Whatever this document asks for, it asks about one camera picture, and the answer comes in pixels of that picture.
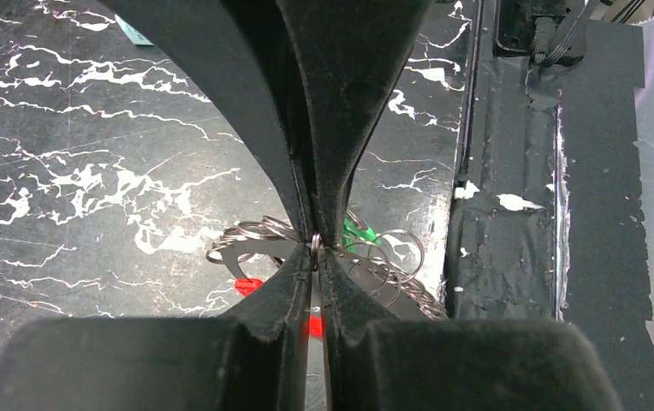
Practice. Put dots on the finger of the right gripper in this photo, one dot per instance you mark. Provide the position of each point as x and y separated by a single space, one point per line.
238 54
350 55

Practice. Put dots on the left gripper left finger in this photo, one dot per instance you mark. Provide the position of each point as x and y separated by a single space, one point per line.
252 357

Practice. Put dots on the white black flat box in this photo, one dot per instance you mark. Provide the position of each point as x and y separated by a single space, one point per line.
131 33

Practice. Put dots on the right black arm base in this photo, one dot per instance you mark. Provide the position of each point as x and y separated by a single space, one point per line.
548 32

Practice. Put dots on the teal tag key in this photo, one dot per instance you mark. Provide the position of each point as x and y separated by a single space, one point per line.
353 232

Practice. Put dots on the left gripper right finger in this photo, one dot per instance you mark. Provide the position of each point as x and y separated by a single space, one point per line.
483 365

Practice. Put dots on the metal keyring with red handle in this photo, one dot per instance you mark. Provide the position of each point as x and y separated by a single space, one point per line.
363 299

